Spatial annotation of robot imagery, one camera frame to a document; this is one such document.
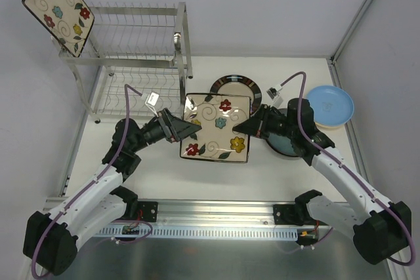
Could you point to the steel two-tier dish rack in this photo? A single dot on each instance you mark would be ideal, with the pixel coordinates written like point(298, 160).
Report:
point(146, 47)

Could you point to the white slotted cable duct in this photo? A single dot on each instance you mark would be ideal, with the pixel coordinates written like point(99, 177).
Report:
point(264, 233)

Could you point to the light blue round plate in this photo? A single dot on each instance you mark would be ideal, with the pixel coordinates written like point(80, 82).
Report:
point(331, 105)

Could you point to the cream plate under blue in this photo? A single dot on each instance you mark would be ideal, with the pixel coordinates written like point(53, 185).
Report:
point(329, 127)

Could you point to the round plate dark patterned rim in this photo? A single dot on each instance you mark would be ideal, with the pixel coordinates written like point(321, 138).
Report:
point(238, 85)

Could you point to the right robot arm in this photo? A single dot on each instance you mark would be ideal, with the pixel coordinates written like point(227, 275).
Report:
point(377, 226)

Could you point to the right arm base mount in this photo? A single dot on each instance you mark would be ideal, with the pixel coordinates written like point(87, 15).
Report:
point(285, 214)

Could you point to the aluminium mounting rail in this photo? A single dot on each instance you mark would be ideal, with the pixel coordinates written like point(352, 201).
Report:
point(176, 212)

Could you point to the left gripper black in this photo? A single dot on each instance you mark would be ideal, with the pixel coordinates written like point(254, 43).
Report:
point(167, 126)

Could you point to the square floral plate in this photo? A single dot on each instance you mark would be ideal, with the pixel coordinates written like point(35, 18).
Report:
point(217, 115)
point(68, 21)

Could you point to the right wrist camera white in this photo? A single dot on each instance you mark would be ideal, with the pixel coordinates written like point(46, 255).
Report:
point(275, 94)

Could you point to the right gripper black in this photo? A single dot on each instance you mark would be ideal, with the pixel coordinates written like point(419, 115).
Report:
point(261, 121)

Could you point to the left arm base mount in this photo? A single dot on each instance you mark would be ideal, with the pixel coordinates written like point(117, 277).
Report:
point(147, 211)

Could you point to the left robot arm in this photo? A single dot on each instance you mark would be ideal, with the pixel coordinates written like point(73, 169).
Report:
point(53, 239)

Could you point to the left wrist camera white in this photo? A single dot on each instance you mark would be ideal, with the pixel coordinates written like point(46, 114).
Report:
point(150, 101)

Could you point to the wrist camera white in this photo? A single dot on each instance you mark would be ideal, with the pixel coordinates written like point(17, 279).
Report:
point(275, 94)
point(150, 101)

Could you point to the teal round glazed plate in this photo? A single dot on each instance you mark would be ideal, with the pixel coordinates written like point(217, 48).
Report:
point(281, 145)

